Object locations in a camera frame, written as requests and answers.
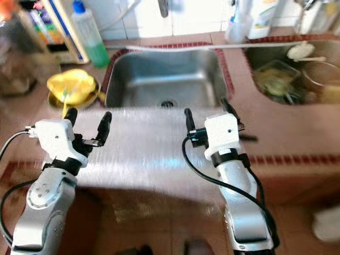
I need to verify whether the white water purifier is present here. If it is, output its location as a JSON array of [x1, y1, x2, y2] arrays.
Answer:
[[27, 0, 86, 65]]

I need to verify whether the black right robot foot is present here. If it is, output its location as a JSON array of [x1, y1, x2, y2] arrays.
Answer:
[[183, 240, 216, 255]]

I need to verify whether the white plastic ladle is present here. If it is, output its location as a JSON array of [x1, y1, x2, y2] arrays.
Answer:
[[287, 42, 328, 62]]

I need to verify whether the yellow plastic bowl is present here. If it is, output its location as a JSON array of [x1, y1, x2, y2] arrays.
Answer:
[[47, 69, 99, 105]]

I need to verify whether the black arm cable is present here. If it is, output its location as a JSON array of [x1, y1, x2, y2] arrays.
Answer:
[[182, 137, 280, 245], [0, 129, 40, 248]]

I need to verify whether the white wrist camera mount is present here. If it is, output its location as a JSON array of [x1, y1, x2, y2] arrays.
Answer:
[[203, 113, 241, 155], [32, 119, 88, 168]]

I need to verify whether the white water hose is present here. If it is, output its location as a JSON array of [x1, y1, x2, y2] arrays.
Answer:
[[109, 41, 340, 53]]

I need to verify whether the white plastic bag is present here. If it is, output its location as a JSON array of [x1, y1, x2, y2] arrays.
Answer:
[[312, 207, 340, 243]]

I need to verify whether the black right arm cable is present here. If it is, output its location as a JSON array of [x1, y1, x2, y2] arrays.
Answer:
[[182, 137, 280, 245]]

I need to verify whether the black left robot foot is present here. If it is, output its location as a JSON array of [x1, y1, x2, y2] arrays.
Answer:
[[127, 245, 152, 255]]

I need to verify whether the metal faucet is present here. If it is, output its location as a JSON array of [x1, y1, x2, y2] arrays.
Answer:
[[158, 0, 169, 18]]

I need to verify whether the clear glass food container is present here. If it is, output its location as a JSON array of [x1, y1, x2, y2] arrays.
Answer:
[[254, 59, 306, 103]]

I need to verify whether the black robot foot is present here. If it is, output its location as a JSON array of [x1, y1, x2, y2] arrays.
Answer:
[[183, 240, 216, 255], [127, 245, 152, 255]]

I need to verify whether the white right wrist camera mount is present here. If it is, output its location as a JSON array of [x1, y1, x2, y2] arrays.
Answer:
[[203, 113, 241, 155]]

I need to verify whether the glass jar orange lid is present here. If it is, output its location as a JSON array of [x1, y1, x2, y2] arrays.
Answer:
[[0, 0, 32, 54]]

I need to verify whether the green dish soap bottle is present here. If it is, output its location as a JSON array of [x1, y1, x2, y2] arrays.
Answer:
[[70, 0, 110, 68]]

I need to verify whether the white detergent bottle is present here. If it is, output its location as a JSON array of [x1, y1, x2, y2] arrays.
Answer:
[[252, 0, 280, 39]]

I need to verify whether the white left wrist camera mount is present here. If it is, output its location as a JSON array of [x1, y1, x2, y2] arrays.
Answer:
[[32, 119, 88, 168]]

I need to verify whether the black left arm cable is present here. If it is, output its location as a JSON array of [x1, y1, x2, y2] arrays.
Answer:
[[0, 129, 40, 248]]

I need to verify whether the clear bubble wrap sheet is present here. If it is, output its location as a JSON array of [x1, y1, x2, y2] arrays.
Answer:
[[77, 108, 245, 206]]

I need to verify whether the steel pot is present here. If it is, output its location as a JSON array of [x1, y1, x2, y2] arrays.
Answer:
[[301, 61, 340, 105]]

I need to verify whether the steel sink basin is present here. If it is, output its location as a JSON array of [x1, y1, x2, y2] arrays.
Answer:
[[105, 49, 229, 110], [242, 40, 340, 105]]

